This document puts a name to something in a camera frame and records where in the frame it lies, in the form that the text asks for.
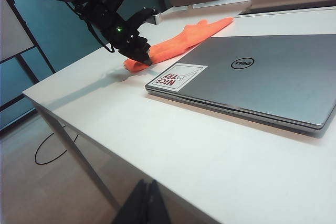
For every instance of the white table leg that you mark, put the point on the white table leg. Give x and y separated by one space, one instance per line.
78 153

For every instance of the silver laptop with sticker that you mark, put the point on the silver laptop with sticker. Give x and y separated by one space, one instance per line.
262 82

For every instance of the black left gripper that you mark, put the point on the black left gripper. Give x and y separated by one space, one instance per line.
123 37

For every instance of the white board panel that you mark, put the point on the white board panel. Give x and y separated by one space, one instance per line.
13 24

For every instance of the silver divider bracket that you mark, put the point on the silver divider bracket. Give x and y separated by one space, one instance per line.
157 18

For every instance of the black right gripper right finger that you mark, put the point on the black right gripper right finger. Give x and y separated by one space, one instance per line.
158 208

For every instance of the orange microfibre rag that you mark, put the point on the orange microfibre rag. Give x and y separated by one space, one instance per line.
181 43

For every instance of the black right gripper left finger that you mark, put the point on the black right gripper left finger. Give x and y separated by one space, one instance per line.
134 208

